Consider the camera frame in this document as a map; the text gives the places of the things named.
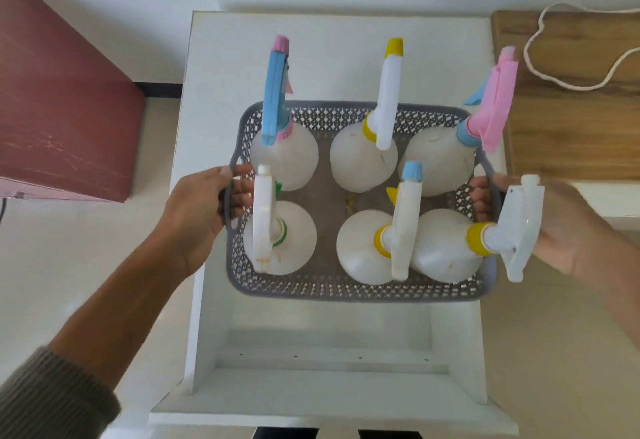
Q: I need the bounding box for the spray bottle white trigger yellow collar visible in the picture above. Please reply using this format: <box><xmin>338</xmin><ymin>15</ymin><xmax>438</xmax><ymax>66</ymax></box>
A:
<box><xmin>410</xmin><ymin>174</ymin><xmax>546</xmax><ymax>284</ymax></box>

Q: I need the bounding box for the spray bottle white trigger yellow nozzle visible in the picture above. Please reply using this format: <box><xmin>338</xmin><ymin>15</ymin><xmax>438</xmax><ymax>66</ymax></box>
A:
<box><xmin>330</xmin><ymin>38</ymin><xmax>405</xmax><ymax>193</ymax></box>

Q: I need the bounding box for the spray bottle blue trigger pink nozzle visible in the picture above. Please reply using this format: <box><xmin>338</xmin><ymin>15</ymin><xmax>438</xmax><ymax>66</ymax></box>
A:
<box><xmin>249</xmin><ymin>35</ymin><xmax>320</xmax><ymax>192</ymax></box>

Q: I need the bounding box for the spray bottle white trigger green collar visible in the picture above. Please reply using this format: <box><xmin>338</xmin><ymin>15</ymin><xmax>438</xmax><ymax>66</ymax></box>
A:
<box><xmin>242</xmin><ymin>164</ymin><xmax>318</xmax><ymax>276</ymax></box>

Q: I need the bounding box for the white cord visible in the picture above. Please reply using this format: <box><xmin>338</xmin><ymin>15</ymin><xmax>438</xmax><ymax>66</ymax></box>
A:
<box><xmin>523</xmin><ymin>3</ymin><xmax>640</xmax><ymax>92</ymax></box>

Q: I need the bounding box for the person's right forearm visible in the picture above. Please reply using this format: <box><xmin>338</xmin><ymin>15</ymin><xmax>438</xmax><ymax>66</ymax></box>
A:
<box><xmin>585</xmin><ymin>234</ymin><xmax>640</xmax><ymax>352</ymax></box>

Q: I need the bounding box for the maroon upholstered furniture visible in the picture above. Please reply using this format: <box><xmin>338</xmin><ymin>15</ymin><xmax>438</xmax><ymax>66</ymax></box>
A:
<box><xmin>0</xmin><ymin>0</ymin><xmax>146</xmax><ymax>203</ymax></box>

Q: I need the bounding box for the person's left hand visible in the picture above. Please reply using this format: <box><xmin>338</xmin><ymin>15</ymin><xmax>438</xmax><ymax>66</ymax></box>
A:
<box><xmin>155</xmin><ymin>165</ymin><xmax>257</xmax><ymax>280</ymax></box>

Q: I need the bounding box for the spray bottle white trigger blue nozzle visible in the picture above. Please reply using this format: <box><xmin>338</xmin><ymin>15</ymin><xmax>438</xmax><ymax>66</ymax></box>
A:
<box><xmin>336</xmin><ymin>162</ymin><xmax>423</xmax><ymax>286</ymax></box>

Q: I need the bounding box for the grey perforated plastic basket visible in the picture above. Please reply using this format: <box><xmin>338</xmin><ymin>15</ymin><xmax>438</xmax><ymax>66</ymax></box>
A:
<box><xmin>223</xmin><ymin>100</ymin><xmax>503</xmax><ymax>303</ymax></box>

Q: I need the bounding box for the person's left forearm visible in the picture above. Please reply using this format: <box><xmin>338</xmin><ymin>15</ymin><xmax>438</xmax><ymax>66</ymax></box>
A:
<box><xmin>0</xmin><ymin>234</ymin><xmax>201</xmax><ymax>439</ymax></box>

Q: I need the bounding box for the white shelf cabinet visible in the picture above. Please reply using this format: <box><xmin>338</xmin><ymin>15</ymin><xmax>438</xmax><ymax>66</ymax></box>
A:
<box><xmin>148</xmin><ymin>10</ymin><xmax>519</xmax><ymax>437</ymax></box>

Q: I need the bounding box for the person's right hand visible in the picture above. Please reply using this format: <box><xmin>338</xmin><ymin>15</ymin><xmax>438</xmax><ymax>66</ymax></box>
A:
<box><xmin>469</xmin><ymin>174</ymin><xmax>623</xmax><ymax>277</ymax></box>

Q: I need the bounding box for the spray bottle pink trigger blue collar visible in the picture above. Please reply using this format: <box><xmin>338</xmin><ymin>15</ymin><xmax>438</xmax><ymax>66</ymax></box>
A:
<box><xmin>398</xmin><ymin>46</ymin><xmax>519</xmax><ymax>198</ymax></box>

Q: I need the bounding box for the wooden side table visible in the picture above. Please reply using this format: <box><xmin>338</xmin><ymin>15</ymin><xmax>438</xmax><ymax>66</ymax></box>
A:
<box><xmin>491</xmin><ymin>10</ymin><xmax>640</xmax><ymax>182</ymax></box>

